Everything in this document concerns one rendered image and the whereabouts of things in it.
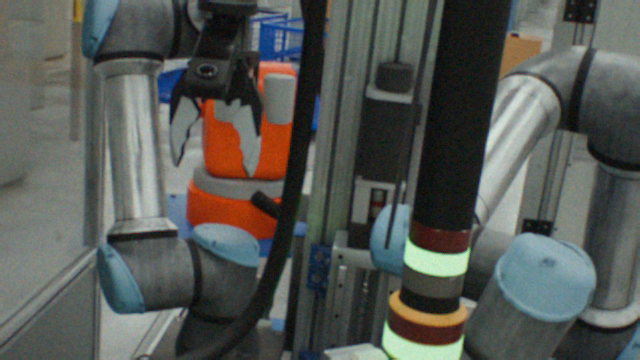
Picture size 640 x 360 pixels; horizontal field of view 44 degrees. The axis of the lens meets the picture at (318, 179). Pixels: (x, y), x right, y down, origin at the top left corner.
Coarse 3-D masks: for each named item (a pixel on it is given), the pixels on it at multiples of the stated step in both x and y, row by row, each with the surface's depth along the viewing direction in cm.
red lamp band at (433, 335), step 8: (392, 312) 43; (392, 320) 43; (400, 320) 42; (408, 320) 42; (464, 320) 43; (392, 328) 43; (400, 328) 42; (408, 328) 42; (416, 328) 42; (424, 328) 42; (432, 328) 42; (440, 328) 42; (448, 328) 42; (456, 328) 42; (464, 328) 43; (400, 336) 42; (408, 336) 42; (416, 336) 42; (424, 336) 42; (432, 336) 42; (440, 336) 42; (448, 336) 42; (456, 336) 42; (424, 344) 42; (432, 344) 42; (440, 344) 42; (448, 344) 42
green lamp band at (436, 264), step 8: (408, 248) 42; (416, 248) 42; (408, 256) 42; (416, 256) 42; (424, 256) 41; (432, 256) 41; (440, 256) 41; (448, 256) 41; (456, 256) 41; (464, 256) 42; (416, 264) 42; (424, 264) 41; (432, 264) 41; (440, 264) 41; (448, 264) 41; (456, 264) 41; (464, 264) 42; (424, 272) 41; (432, 272) 41; (440, 272) 41; (448, 272) 41; (456, 272) 42
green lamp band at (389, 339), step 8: (384, 336) 44; (392, 336) 43; (384, 344) 44; (392, 344) 43; (400, 344) 43; (408, 344) 42; (456, 344) 43; (392, 352) 43; (400, 352) 43; (408, 352) 42; (416, 352) 42; (424, 352) 42; (432, 352) 42; (440, 352) 42; (448, 352) 42; (456, 352) 43
